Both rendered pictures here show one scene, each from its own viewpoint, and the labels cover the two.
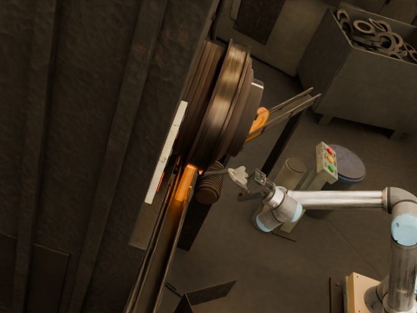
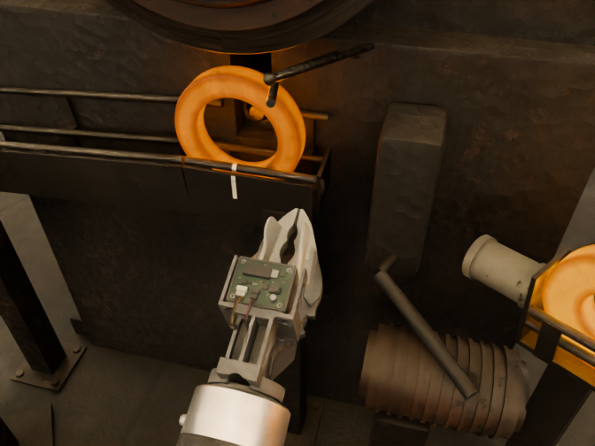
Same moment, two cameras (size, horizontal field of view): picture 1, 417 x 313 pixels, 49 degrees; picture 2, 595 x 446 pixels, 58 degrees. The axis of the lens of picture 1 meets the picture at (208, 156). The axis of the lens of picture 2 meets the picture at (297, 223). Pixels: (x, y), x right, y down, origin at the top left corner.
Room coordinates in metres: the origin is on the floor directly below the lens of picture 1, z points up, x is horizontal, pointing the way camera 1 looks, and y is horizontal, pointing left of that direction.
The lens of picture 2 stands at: (1.62, -0.53, 1.15)
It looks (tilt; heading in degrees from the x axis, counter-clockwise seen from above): 42 degrees down; 111
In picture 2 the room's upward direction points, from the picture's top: straight up
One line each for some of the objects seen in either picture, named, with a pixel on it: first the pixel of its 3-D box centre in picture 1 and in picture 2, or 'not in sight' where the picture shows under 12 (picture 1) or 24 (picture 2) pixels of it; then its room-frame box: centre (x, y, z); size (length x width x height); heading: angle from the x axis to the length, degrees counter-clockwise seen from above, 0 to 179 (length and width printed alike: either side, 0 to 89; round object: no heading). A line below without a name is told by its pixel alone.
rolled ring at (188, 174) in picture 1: (186, 178); (239, 132); (1.32, 0.04, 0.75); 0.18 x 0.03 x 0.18; 5
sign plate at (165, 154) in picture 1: (167, 150); not in sight; (0.97, 0.11, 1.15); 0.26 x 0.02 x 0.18; 6
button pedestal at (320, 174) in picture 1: (306, 194); not in sight; (2.08, -0.61, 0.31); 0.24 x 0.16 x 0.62; 6
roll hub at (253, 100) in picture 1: (242, 117); not in sight; (1.33, -0.05, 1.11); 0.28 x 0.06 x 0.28; 6
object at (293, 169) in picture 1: (277, 195); not in sight; (2.02, -0.46, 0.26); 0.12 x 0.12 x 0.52
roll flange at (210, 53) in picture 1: (194, 99); not in sight; (1.31, 0.12, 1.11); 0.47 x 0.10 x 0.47; 6
